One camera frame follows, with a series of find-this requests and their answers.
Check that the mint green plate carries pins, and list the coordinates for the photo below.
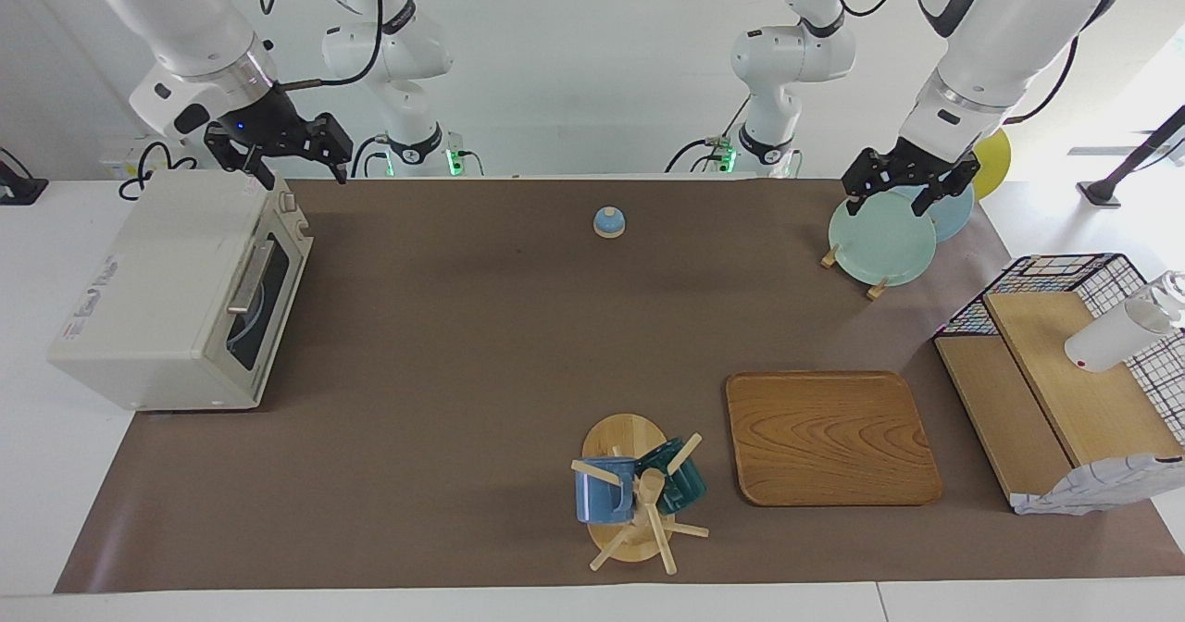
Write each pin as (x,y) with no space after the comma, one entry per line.
(879,242)

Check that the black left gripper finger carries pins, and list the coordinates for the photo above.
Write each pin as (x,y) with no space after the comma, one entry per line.
(854,201)
(930,201)

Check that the blue mug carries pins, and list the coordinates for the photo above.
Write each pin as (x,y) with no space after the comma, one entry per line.
(597,497)

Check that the wooden plate rack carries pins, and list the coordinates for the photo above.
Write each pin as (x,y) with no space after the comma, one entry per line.
(878,289)

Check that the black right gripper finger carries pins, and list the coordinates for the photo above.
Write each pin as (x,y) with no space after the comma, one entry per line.
(340,168)
(262,170)

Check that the wooden shelf box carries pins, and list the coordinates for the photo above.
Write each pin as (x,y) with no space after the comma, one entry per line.
(1083,400)

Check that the green lit connector box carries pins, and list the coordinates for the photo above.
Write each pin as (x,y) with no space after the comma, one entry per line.
(727,155)
(454,161)

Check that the white grey patterned cloth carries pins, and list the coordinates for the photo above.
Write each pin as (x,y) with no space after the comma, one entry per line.
(1092,492)

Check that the white cup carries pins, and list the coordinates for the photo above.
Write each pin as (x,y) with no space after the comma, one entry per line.
(1106,344)

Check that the yellow plate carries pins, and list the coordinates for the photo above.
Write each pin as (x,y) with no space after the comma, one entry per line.
(995,164)

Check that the brown table mat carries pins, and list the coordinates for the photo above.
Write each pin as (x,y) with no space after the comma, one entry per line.
(463,372)

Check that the blue call bell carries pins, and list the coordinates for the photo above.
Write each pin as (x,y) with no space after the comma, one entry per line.
(609,224)

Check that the beige toaster oven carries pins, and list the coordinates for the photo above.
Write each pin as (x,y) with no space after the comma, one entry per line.
(157,289)

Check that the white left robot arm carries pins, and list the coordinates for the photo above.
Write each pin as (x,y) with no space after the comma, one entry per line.
(1000,20)

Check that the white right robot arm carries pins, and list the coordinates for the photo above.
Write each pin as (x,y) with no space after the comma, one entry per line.
(185,20)

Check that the glass oven door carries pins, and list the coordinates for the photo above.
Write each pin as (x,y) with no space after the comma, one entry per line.
(282,270)

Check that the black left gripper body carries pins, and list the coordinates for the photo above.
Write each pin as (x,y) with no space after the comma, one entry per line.
(912,170)

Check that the dark green mug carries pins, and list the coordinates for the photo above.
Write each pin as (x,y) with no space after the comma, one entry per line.
(685,488)

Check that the pale blue racked plate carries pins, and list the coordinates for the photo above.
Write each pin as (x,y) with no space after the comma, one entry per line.
(954,215)

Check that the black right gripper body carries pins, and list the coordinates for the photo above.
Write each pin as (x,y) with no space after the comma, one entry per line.
(278,127)

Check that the black clamp device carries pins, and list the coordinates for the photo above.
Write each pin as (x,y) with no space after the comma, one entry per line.
(18,187)

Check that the white power strip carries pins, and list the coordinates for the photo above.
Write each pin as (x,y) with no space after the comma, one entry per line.
(116,161)

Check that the wooden mug tree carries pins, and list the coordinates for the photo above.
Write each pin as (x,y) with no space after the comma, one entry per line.
(622,437)

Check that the black stand leg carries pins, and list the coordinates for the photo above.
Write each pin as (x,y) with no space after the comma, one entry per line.
(1134,159)

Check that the wooden serving tray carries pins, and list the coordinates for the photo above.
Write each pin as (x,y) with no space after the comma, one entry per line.
(833,437)

